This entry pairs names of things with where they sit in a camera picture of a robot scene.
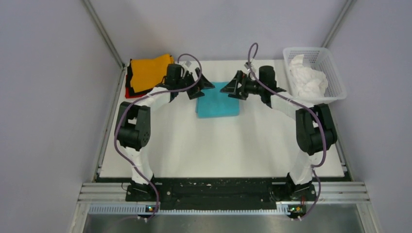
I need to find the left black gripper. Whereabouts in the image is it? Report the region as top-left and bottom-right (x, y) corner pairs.
(175, 67), (214, 99)

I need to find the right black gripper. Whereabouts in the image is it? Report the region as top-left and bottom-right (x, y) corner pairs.
(220, 70), (264, 101)

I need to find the teal polo shirt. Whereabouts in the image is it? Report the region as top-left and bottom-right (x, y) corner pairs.
(195, 82), (240, 118)

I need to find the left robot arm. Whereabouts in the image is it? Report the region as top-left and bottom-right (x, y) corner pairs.
(114, 64), (214, 201)

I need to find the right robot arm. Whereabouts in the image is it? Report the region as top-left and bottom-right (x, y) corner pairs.
(220, 66), (338, 200)

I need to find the orange folded shirt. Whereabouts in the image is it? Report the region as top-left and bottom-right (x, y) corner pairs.
(130, 53), (174, 94)

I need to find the white crumpled shirt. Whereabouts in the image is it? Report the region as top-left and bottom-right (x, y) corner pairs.
(289, 54), (328, 98)

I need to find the red folded shirt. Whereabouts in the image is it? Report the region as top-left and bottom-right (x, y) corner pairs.
(125, 88), (152, 99)

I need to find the white plastic basket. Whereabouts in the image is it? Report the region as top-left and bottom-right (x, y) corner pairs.
(283, 47), (347, 104)

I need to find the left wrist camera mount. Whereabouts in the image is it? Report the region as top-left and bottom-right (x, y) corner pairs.
(180, 61), (191, 77)

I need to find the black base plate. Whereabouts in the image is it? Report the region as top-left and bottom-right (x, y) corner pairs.
(125, 178), (316, 211)

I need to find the white cable duct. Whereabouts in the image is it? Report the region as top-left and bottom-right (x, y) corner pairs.
(88, 204), (291, 215)

